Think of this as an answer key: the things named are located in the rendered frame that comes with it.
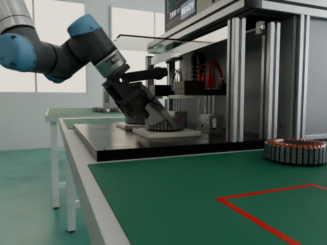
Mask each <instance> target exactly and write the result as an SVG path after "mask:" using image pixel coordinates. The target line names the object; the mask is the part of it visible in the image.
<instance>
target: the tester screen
mask: <svg viewBox="0 0 327 245"><path fill-rule="evenodd" d="M186 1H188V0H183V1H181V0H166V24H167V23H169V22H170V21H172V20H173V19H175V18H176V17H178V16H180V20H179V21H177V22H175V23H174V24H172V25H170V26H169V27H166V31H167V30H168V29H170V28H172V27H173V26H175V25H177V24H178V23H180V22H182V21H183V20H185V19H187V18H188V17H190V16H192V15H193V14H195V12H193V13H192V14H190V15H189V16H187V17H185V18H184V19H182V20H181V5H182V4H184V3H185V2H186ZM175 9H176V16H175V17H173V18H172V19H170V20H169V14H170V13H171V12H172V11H174V10H175Z"/></svg>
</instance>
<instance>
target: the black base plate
mask: <svg viewBox="0 0 327 245"><path fill-rule="evenodd" d="M185 128H187V129H192V130H197V124H196V123H191V122H187V126H185ZM73 129H74V131H75V132H76V133H77V135H78V136H79V137H80V139H81V140H82V141H83V143H84V144H85V146H86V147H87V148H88V150H89V151H90V152H91V154H92V155H93V157H94V158H95V159H96V161H97V162H101V161H114V160H126V159H138V158H156V157H168V156H181V155H193V154H205V153H218V152H230V151H242V150H255V149H264V142H265V141H267V140H265V139H260V138H259V134H256V133H250V132H243V142H238V141H237V142H230V141H226V128H224V129H223V133H211V134H208V133H204V132H201V136H191V137H172V138H154V139H148V138H146V137H143V136H141V135H138V134H136V133H133V129H123V128H121V127H118V126H116V123H86V124H73Z"/></svg>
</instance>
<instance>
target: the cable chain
mask: <svg viewBox="0 0 327 245"><path fill-rule="evenodd" d="M205 60H206V58H205V54H204V53H203V52H194V53H193V55H192V57H191V66H192V67H191V70H193V71H191V74H193V75H191V81H198V80H199V78H198V75H199V68H200V66H201V65H202V64H203V63H204V62H205ZM205 67H206V66H205V65H203V66H202V67H201V69H200V73H203V71H204V70H203V69H204V68H205Z"/></svg>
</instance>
